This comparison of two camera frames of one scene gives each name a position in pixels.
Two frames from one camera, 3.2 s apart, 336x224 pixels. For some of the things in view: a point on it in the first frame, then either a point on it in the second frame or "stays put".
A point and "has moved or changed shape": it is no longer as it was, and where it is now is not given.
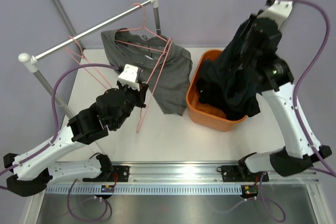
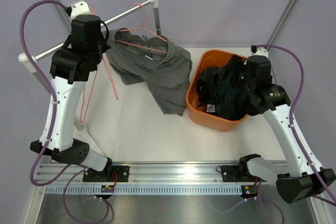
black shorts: x=213 y=94 -> x=208 y=88
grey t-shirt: x=166 y=67 stays put
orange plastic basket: x=205 y=116 stays put
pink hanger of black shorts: x=66 y=49 has moved or changed shape
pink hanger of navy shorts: x=171 y=40 -> x=107 y=65
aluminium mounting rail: x=189 y=173 stays put
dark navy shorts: x=240 y=64 -> x=234 y=102
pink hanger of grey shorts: x=143 y=27 stays put
